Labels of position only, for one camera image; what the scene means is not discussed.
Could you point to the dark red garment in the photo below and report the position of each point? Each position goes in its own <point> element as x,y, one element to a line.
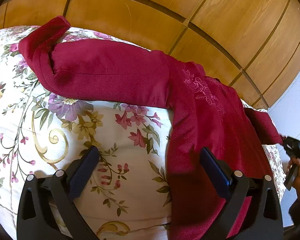
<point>206,113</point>

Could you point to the wooden wardrobe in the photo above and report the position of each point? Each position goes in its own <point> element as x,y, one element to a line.
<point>251,45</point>

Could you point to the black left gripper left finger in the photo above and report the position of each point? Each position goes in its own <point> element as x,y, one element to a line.
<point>46,208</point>

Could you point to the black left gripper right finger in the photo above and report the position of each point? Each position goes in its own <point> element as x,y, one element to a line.
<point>263,219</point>

